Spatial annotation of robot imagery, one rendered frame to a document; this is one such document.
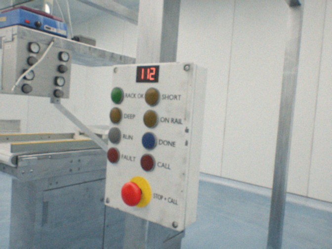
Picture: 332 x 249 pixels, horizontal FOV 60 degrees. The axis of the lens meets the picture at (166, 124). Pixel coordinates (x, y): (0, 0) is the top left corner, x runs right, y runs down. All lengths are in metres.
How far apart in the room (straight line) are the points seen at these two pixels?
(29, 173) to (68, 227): 0.36
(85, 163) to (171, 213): 0.91
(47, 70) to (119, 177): 0.71
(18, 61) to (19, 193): 0.58
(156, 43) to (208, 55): 4.00
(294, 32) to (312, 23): 2.42
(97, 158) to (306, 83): 3.01
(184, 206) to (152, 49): 0.29
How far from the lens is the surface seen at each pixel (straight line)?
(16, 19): 1.21
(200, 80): 0.46
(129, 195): 0.48
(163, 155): 0.46
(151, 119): 0.46
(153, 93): 0.46
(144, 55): 0.58
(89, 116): 6.56
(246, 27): 4.35
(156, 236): 0.62
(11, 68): 1.13
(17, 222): 1.45
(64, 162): 1.28
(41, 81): 1.15
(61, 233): 1.44
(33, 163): 1.20
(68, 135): 1.60
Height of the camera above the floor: 1.03
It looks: 3 degrees down
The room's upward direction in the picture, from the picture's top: 4 degrees clockwise
